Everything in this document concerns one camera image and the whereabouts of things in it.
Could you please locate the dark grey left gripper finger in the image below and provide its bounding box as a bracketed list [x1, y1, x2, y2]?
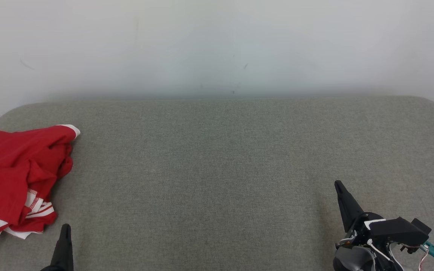
[50, 224, 74, 271]

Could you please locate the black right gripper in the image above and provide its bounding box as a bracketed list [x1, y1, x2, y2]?
[334, 180, 385, 249]

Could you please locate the red jersey with white sleeves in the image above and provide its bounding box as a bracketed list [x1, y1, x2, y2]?
[0, 124, 81, 256]

